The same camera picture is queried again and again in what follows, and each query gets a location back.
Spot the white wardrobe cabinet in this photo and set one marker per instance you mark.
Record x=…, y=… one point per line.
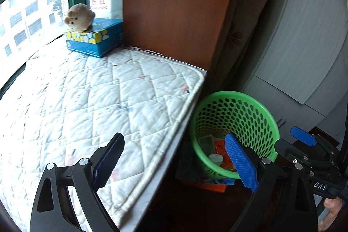
x=296, y=62

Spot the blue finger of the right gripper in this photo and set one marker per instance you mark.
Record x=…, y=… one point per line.
x=303, y=136

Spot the brown wooden wall panel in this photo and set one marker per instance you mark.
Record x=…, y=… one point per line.
x=176, y=3

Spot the person's right hand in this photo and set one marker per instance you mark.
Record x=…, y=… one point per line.
x=334, y=206

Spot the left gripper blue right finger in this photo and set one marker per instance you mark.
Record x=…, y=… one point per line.
x=243, y=165

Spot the blue yellow tissue box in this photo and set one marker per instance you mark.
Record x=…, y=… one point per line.
x=103, y=36

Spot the orange snack wrapper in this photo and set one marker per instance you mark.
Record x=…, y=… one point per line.
x=220, y=150

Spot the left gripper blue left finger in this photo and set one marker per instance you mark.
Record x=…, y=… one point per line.
x=105, y=159

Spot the beige plush toy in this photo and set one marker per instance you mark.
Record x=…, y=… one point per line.
x=79, y=17

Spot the white quilted mattress pad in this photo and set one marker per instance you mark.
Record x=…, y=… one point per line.
x=65, y=105

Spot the green plastic waste basket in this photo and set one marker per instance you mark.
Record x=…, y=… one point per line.
x=230, y=112

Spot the orange blue box under basket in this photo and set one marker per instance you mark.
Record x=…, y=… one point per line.
x=214, y=185

